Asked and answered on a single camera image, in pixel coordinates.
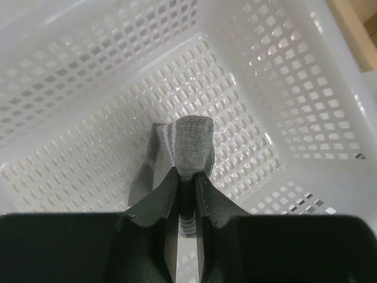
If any wooden stand tray base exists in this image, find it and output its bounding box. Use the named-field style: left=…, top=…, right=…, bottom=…
left=327, top=0, right=376, bottom=73

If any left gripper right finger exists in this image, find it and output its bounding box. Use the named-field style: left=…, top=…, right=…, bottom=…
left=194, top=173, right=376, bottom=282

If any white plastic perforated basket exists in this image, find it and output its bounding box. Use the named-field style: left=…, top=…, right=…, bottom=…
left=1, top=1, right=376, bottom=282

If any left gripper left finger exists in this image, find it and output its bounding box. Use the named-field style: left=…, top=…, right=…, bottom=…
left=1, top=169, right=179, bottom=282

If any grey striped sock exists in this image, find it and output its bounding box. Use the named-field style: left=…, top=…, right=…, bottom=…
left=127, top=116, right=216, bottom=239

